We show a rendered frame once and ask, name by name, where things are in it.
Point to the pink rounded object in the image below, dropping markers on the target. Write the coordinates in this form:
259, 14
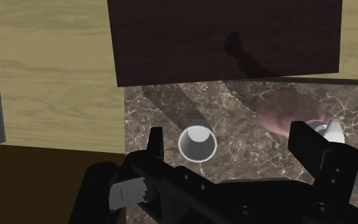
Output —
278, 114

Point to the white cone-shaped object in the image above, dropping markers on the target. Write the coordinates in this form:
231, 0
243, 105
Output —
334, 131

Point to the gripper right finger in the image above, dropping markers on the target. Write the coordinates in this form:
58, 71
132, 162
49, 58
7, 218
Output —
327, 161

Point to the white cup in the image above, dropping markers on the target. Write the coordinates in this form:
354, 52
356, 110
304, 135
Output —
197, 150

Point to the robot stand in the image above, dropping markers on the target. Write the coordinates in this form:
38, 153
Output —
178, 40

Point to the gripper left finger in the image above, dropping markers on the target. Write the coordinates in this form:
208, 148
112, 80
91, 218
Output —
172, 183

